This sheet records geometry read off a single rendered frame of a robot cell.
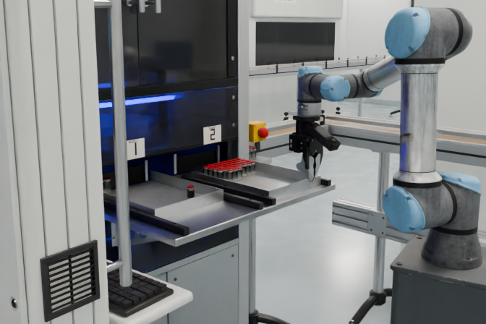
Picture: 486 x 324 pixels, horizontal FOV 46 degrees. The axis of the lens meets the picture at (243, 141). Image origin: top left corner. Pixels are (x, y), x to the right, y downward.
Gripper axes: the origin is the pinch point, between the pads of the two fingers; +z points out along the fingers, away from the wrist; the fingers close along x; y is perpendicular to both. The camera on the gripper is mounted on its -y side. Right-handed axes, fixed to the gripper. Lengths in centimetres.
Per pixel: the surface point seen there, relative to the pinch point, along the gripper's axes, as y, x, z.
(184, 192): 27.6, 30.3, 3.4
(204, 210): 9.7, 38.6, 3.7
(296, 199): -1.6, 10.7, 4.2
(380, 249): 22, -86, 55
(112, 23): -14, 83, -48
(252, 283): 53, -31, 63
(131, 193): 38, 42, 3
